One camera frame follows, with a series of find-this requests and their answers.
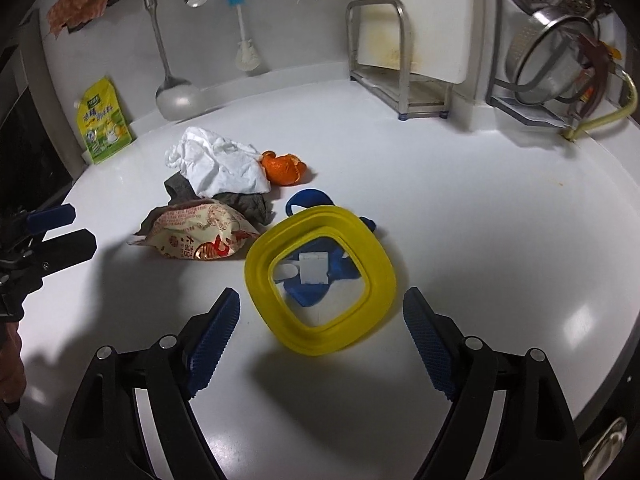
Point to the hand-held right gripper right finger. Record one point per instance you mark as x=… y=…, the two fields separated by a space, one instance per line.
x=430 y=345

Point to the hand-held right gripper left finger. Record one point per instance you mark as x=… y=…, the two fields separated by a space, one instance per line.
x=212 y=345

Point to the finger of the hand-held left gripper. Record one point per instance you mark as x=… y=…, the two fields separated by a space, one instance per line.
x=50 y=217
x=70 y=250

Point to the printed snack wrapper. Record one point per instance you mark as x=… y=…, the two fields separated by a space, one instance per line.
x=200 y=230

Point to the small white plastic block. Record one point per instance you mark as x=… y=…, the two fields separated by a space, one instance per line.
x=314 y=267

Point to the black cloth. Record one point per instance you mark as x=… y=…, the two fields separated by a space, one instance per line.
x=250 y=205

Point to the white tissue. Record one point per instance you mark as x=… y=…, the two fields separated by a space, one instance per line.
x=220 y=165

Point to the orange peel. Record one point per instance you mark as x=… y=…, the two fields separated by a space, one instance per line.
x=282 y=167

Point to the person's left hand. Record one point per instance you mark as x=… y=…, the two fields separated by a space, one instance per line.
x=11 y=365

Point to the yellow seasoning pouch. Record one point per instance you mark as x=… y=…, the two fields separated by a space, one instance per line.
x=105 y=130

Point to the steel spatula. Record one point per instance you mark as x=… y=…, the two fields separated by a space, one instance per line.
x=172 y=100

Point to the steel cutting board rack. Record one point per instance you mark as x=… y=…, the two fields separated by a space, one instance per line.
x=406 y=60

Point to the white cutting board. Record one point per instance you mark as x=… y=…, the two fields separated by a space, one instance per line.
x=430 y=10

